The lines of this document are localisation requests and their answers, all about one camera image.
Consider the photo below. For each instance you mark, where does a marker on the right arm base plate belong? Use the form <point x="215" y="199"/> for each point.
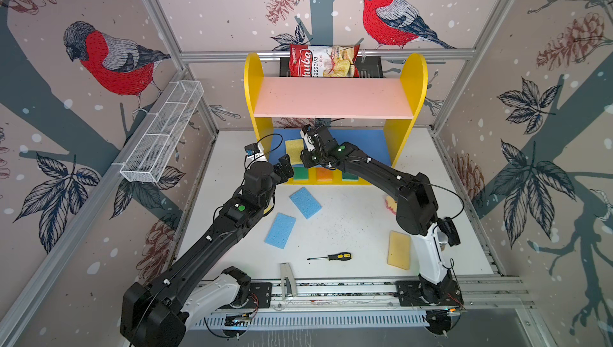
<point x="420" y="293"/>

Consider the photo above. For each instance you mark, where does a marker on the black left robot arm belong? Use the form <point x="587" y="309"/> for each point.
<point x="154" y="314"/>

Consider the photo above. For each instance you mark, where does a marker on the blue sponge lower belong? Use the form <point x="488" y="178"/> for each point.
<point x="280" y="231"/>

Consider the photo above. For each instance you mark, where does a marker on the yellow smiley face sponge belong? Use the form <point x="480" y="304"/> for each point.
<point x="391" y="205"/>

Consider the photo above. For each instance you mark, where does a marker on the blue sponge upper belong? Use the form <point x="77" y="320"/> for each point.
<point x="306" y="203"/>

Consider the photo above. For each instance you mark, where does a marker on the blue sponge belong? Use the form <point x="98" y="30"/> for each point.
<point x="280" y="231"/>
<point x="306" y="203"/>

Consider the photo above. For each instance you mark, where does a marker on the dark green scouring sponge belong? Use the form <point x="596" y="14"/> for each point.
<point x="348" y="177"/>

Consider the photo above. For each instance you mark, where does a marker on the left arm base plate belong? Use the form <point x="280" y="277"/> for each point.
<point x="257" y="295"/>

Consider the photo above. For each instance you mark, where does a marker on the yellow wooden shelf unit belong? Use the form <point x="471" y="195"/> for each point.
<point x="396" y="102"/>

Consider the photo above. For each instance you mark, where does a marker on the grey metal bracket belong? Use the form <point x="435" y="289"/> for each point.
<point x="288" y="283"/>

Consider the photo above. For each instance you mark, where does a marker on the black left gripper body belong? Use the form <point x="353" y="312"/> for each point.
<point x="274" y="179"/>

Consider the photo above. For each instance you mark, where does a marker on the black yellow screwdriver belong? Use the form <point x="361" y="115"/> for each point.
<point x="341" y="257"/>

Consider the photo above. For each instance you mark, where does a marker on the yellow cellulose sponge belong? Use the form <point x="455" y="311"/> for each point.
<point x="294" y="149"/>

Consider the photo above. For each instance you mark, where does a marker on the orange foam sponge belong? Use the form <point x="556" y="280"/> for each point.
<point x="324" y="175"/>

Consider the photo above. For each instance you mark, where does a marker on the light green foam sponge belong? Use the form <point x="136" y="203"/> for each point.
<point x="301" y="174"/>

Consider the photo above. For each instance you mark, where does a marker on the pale yellow sponge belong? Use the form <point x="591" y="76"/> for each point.
<point x="399" y="250"/>

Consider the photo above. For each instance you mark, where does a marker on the aluminium rail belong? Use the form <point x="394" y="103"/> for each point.
<point x="356" y="294"/>

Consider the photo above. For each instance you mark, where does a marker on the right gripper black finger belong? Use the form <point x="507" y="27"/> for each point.
<point x="308" y="133"/>
<point x="307" y="157"/>

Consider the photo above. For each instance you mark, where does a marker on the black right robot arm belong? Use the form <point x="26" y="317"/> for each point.
<point x="416" y="211"/>

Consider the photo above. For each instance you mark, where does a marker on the white wire mesh basket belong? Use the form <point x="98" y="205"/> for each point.
<point x="154" y="149"/>

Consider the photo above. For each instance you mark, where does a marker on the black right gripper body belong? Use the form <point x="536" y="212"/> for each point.
<point x="322" y="158"/>

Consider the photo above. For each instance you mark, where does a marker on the red cassava chips bag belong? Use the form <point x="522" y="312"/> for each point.
<point x="309" y="61"/>

